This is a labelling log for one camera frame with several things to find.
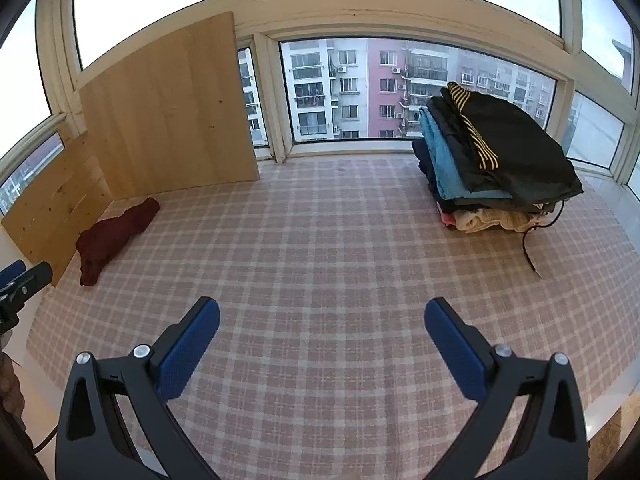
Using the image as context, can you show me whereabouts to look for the large light wooden board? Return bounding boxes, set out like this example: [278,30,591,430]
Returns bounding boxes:
[79,11,261,196]

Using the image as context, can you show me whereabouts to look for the dark navy folded garment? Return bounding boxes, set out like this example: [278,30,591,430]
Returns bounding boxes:
[411,140,442,196]

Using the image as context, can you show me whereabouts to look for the pink plaid bed sheet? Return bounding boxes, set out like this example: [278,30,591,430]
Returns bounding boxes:
[25,155,633,480]

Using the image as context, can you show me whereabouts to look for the black drawstring cord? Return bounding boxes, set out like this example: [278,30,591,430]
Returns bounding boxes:
[521,200,566,279]

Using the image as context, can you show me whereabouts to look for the person's left hand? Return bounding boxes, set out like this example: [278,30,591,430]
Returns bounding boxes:
[0,352,26,418]

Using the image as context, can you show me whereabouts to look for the cream window frame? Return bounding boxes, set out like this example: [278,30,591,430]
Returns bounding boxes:
[0,0,640,211]

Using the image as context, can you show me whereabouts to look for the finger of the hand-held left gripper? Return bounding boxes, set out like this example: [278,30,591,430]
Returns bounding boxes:
[10,261,54,306]
[0,259,27,288]

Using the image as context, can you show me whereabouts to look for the black cable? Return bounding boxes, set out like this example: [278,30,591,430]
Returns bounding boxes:
[30,424,59,457]

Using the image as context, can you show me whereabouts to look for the knotty pine wooden board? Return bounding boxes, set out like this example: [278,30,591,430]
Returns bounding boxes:
[0,130,113,287]

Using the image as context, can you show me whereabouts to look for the apartment buildings outside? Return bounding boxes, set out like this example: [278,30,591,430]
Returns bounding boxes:
[237,37,558,148]

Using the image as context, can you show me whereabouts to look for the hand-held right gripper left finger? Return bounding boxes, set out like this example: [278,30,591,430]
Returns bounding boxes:
[54,296,236,480]

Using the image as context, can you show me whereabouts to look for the teal folded garment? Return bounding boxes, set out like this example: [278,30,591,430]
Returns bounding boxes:
[419,107,513,200]

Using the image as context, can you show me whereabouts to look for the cream folded garment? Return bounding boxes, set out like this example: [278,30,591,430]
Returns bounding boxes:
[452,208,538,233]

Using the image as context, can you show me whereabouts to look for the dark red sweater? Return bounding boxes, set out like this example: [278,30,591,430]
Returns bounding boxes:
[76,197,161,287]

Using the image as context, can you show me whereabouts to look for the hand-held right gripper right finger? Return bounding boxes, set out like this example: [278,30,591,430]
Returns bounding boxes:
[424,297,590,480]

